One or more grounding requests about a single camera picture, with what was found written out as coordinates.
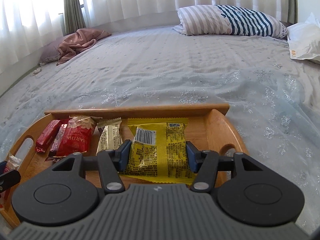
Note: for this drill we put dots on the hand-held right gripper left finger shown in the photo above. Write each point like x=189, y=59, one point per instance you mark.
x=124, y=155

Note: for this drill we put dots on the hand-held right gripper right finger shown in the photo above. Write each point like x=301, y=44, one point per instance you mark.
x=192, y=157

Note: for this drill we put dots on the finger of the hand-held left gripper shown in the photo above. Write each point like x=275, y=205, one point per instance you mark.
x=10, y=180

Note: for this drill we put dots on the white candy packet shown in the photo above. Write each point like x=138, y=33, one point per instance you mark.
x=14, y=162

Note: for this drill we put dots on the wooden serving tray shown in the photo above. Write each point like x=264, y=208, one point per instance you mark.
x=212, y=135

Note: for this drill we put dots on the yellow snack packet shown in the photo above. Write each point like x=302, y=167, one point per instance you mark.
x=160, y=155

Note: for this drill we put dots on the wide red snack packet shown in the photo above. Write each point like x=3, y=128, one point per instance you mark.
x=75, y=137

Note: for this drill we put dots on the long red snack packet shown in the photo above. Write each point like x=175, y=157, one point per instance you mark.
x=48, y=135

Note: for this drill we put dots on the grey snowflake bedspread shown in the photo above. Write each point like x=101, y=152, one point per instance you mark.
x=162, y=67

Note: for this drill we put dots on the small pale object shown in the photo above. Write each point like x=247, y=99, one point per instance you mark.
x=37, y=71

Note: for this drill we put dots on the pink crumpled cloth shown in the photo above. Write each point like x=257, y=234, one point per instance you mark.
x=80, y=42

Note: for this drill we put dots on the mauve pillow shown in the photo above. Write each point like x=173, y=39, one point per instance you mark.
x=50, y=52

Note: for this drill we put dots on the striped pillow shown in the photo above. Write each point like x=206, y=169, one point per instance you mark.
x=225, y=20

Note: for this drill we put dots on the green curtain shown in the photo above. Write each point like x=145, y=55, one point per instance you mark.
x=73, y=7
x=292, y=0

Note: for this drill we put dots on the white pillow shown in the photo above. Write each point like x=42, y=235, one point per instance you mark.
x=305, y=40

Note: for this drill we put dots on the white wardrobe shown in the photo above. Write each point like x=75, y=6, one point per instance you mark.
x=308, y=0

